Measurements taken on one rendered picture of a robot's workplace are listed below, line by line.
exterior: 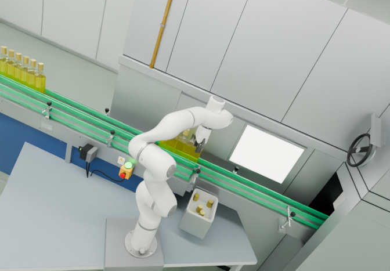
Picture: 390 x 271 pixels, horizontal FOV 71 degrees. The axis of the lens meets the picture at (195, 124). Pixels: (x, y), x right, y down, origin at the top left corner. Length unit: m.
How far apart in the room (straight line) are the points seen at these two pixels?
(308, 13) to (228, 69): 0.53
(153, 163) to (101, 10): 4.54
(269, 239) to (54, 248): 1.57
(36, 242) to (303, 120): 1.68
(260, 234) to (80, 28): 4.68
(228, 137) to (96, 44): 4.14
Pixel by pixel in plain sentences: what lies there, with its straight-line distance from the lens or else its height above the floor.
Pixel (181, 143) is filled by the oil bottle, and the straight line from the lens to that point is 1.83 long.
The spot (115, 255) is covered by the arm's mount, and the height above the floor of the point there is 0.80.
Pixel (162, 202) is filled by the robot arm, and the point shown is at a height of 1.24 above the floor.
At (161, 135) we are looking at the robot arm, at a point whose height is 1.63.
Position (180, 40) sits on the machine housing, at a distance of 1.79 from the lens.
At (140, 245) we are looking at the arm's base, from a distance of 1.69.
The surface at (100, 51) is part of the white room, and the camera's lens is 5.61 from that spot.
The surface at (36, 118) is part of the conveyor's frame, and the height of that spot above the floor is 1.01.
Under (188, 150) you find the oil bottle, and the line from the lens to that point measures 1.83.
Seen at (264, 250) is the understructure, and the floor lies 0.47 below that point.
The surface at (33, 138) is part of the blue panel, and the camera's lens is 2.30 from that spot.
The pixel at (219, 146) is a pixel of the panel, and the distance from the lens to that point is 1.94.
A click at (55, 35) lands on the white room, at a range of 6.11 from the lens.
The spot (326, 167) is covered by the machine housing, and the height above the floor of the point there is 1.40.
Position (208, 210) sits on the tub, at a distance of 1.89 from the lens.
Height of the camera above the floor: 2.24
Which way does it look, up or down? 29 degrees down
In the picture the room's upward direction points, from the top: 22 degrees clockwise
